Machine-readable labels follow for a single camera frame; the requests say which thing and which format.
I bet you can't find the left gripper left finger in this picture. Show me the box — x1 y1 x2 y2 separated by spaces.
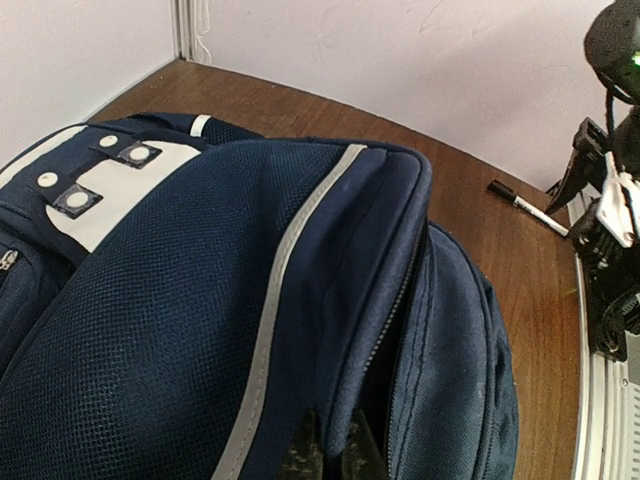
277 410 324 480

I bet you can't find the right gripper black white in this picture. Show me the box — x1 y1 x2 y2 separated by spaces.
544 117 639 275

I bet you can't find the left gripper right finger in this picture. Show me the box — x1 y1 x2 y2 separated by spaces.
340 409 388 480

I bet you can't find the black white marker pen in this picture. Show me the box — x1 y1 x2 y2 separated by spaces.
487 180 569 238

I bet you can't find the navy blue student backpack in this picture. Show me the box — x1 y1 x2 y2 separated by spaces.
1 113 519 479

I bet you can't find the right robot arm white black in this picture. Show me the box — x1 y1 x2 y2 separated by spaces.
546 1 639 281

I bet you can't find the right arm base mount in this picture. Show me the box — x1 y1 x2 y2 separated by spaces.
587 250 639 362

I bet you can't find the aluminium front rail frame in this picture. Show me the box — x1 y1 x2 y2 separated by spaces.
567 189 640 480

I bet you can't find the right aluminium corner post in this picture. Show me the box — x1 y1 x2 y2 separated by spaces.
170 0 212 65

